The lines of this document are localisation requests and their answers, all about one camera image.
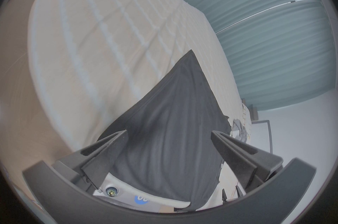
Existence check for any black T-shirt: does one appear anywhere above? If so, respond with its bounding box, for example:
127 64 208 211
96 49 233 211

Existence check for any white printed pillow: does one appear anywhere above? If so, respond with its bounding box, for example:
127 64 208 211
241 103 252 127

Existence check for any pile of clothes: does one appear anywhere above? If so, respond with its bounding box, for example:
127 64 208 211
232 119 251 143

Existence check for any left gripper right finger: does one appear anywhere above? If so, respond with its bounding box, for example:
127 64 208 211
210 130 284 190

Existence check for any grey bedside table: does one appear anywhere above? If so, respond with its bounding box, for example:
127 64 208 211
247 105 259 120

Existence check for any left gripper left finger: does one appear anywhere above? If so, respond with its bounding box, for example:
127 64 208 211
53 130 129 193

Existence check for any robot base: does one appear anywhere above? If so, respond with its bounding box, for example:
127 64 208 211
92 173 191 213

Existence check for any bed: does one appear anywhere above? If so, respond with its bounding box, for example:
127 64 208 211
26 0 272 203

